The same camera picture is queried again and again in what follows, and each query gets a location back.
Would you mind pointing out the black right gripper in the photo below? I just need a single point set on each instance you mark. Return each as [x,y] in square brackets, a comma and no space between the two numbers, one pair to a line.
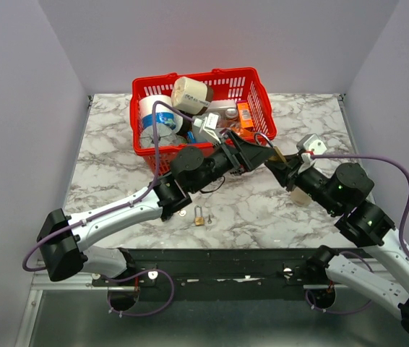
[287,175]

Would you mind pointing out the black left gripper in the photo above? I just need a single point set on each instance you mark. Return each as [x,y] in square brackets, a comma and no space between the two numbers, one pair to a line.
[246,156]

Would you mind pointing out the large brass padlock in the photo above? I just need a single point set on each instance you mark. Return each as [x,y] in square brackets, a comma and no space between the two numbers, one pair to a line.
[277,156]

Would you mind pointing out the small brass padlock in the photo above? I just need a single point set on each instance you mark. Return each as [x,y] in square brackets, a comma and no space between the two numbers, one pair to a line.
[199,219]

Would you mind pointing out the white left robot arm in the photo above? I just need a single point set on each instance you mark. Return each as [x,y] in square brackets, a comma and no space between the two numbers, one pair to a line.
[68,243]

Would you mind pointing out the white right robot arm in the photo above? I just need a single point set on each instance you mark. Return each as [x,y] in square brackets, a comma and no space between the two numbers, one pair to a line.
[367,226]

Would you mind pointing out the orange snack packet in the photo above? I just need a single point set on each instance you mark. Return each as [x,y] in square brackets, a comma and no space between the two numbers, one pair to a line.
[235,127]

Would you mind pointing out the cream soap pump bottle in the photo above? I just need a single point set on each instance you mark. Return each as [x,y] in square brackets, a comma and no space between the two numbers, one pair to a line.
[300,198]

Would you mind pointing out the orange box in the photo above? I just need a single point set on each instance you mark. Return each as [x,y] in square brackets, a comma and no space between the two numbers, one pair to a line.
[244,114]

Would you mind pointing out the jar with metal lid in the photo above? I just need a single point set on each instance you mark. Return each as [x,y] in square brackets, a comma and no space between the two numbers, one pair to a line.
[231,113]

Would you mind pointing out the white marbled container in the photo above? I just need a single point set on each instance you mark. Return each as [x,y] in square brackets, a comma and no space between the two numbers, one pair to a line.
[198,138]

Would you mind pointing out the blue flat box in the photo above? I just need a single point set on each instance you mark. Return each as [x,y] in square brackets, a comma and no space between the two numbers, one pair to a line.
[191,137]

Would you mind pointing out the red plastic shopping basket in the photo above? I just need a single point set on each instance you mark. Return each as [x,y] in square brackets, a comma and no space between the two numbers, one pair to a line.
[238,84]

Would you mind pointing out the beige paper roll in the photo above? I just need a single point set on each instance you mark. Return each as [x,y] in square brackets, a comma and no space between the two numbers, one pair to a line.
[191,96]

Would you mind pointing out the grey wrapped roll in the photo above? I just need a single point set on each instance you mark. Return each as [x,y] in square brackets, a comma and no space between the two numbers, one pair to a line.
[165,137]

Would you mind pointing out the white blue paper roll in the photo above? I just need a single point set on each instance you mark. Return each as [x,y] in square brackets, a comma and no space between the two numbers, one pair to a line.
[163,115]

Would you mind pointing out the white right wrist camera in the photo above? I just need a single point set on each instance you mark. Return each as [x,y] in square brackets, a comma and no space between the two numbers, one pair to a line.
[309,146]

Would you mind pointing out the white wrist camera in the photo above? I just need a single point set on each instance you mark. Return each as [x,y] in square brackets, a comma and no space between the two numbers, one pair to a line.
[309,146]
[207,124]

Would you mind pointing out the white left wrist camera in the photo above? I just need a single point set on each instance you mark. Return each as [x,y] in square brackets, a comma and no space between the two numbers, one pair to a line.
[207,124]

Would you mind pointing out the black mounting base rail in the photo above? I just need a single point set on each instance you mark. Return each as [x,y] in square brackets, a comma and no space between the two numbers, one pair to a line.
[222,275]

